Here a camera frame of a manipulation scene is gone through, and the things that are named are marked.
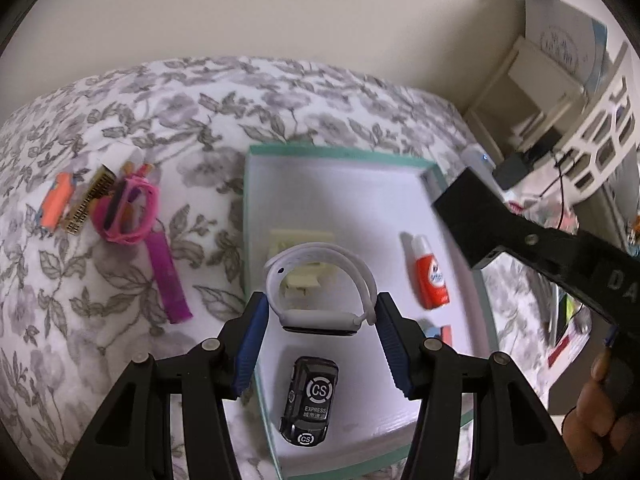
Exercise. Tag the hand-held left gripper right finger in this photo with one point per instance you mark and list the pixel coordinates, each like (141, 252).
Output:
(395, 345)

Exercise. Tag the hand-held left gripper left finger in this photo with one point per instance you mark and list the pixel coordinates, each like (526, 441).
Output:
(250, 345)

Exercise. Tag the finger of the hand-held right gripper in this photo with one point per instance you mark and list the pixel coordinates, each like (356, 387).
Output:
(545, 250)

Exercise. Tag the blue and pink block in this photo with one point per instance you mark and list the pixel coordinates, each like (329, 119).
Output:
(440, 332)

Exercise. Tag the orange and white small bottle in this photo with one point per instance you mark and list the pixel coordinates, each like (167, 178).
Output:
(430, 280)

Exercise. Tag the white smartwatch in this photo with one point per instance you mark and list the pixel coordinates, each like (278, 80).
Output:
(320, 317)

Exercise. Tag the black toy car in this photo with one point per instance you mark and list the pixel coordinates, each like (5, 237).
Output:
(310, 400)

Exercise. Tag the cream plastic holder box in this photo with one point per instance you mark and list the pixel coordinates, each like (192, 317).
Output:
(300, 237)

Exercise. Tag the teal and white box tray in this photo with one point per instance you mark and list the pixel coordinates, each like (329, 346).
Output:
(350, 210)

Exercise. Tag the person's right hand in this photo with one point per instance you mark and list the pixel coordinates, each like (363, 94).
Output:
(595, 425)

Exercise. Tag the black plug adapter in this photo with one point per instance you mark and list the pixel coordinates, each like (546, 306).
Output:
(510, 172)

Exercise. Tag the red and white packet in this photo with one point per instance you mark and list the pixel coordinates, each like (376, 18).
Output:
(565, 355)

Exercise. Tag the purple plastic comb case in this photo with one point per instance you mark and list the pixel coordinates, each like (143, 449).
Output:
(170, 280)

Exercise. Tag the white power strip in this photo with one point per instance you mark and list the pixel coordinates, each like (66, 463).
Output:
(475, 157)

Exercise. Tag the white plastic lattice basket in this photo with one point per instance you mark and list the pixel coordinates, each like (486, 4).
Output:
(592, 120)

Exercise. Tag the pink wrist watch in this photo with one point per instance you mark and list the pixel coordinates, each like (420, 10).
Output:
(150, 210)

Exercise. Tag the cream wooden shelf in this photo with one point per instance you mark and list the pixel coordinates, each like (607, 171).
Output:
(525, 75)

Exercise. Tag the white and blue cardboard box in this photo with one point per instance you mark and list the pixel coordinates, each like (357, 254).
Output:
(555, 35)

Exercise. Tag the gold patterned bar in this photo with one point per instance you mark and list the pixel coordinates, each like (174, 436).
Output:
(87, 202)

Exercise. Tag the orange and blue toy block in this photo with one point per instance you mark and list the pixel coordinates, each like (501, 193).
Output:
(55, 202)

